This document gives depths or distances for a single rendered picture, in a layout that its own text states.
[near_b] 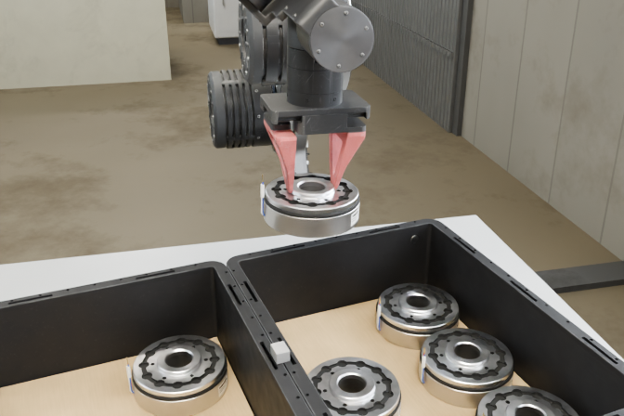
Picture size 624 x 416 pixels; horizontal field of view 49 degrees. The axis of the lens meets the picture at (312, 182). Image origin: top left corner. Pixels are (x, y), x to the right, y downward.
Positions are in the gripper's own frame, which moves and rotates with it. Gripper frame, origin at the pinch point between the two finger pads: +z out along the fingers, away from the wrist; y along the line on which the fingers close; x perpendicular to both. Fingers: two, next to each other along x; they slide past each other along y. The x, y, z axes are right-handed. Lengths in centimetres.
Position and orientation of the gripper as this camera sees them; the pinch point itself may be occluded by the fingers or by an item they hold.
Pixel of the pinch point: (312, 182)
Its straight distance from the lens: 73.2
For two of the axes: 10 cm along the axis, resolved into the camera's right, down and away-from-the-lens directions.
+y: 9.6, -0.8, 2.5
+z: -0.3, 9.2, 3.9
